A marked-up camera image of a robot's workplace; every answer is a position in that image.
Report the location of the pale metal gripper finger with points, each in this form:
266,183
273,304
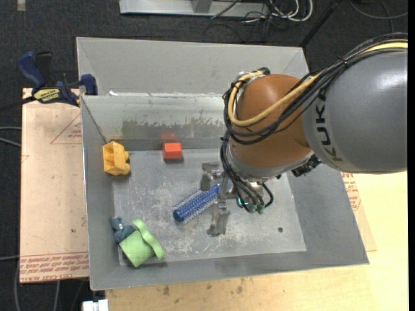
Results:
207,175
218,220

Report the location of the blue bristle roller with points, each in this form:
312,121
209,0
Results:
193,204

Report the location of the orange-red block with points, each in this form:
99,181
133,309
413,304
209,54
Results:
172,151

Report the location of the light green cup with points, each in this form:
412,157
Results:
137,248

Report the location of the yellow toy block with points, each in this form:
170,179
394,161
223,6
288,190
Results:
114,159

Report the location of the dark blue toy animal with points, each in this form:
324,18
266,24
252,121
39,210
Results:
120,232

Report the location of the grey metal bin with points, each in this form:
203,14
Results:
181,66

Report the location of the brown cardboard board, red print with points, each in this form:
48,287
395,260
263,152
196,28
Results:
52,190

